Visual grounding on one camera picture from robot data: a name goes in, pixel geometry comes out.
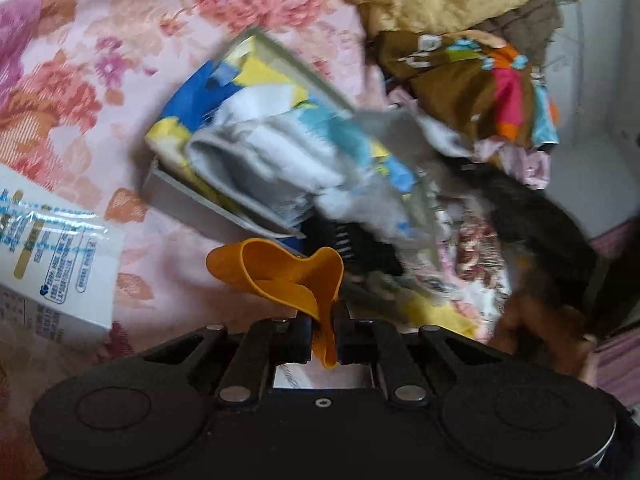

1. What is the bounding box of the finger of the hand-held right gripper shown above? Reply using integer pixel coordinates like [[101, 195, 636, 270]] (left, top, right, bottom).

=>
[[441, 159, 502, 202]]

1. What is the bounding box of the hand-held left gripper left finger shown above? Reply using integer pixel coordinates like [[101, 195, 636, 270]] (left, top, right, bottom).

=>
[[140, 316, 315, 407]]

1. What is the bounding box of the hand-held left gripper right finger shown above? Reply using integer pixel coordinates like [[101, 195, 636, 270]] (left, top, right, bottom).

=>
[[331, 302, 508, 407]]

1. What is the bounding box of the grey cloth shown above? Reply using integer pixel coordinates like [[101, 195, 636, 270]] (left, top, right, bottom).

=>
[[352, 109, 477, 162]]

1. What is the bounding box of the black sock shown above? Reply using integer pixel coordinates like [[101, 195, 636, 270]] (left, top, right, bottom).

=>
[[302, 220, 406, 278]]

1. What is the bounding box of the face mask packet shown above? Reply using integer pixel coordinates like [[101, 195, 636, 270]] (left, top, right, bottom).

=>
[[280, 102, 421, 201]]

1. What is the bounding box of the white printed cloth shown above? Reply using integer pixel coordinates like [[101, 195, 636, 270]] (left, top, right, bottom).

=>
[[185, 85, 346, 221]]

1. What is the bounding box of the grey tray with cartoon print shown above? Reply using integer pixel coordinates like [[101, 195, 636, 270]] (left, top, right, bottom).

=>
[[141, 27, 436, 241]]

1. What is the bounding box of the person's right hand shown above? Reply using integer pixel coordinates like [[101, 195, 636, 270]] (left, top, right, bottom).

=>
[[491, 296, 597, 393]]

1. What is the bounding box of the pink cloth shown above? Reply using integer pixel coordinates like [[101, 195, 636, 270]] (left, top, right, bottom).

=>
[[475, 140, 551, 191]]

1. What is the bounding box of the patterned satin quilt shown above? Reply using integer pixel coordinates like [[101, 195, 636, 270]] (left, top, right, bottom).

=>
[[425, 195, 511, 341]]

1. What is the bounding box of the brown colourful printed cloth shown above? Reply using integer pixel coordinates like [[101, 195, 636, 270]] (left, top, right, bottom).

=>
[[375, 30, 558, 161]]

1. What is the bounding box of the purple striped cloth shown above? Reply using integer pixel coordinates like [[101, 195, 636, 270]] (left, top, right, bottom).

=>
[[585, 220, 640, 406]]

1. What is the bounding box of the brown quilted blanket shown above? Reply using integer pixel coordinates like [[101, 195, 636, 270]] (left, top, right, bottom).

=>
[[480, 0, 566, 56]]

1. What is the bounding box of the white plastic packet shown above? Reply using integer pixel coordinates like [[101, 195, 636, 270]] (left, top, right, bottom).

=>
[[0, 162, 126, 341]]

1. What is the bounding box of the pink floral bed sheet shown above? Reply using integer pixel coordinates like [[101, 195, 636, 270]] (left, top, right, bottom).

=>
[[0, 0, 501, 480]]

